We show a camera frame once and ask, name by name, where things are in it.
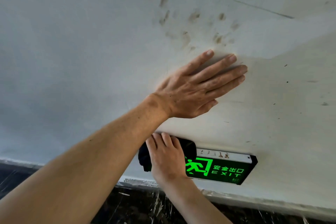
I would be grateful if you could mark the person's right hand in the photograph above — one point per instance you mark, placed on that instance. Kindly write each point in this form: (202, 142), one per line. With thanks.
(168, 160)

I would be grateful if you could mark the person's left hand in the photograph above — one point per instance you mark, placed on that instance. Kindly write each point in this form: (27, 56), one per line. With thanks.
(189, 90)

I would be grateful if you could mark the black cloth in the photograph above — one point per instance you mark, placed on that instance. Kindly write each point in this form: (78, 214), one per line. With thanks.
(189, 147)

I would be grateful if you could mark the green exit sign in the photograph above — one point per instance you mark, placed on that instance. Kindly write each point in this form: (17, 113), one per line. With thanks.
(223, 171)

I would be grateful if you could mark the person's right forearm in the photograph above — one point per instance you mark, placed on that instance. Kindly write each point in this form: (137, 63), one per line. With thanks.
(194, 205)

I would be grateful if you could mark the person's left forearm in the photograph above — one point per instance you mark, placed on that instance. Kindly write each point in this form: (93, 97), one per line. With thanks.
(78, 168)

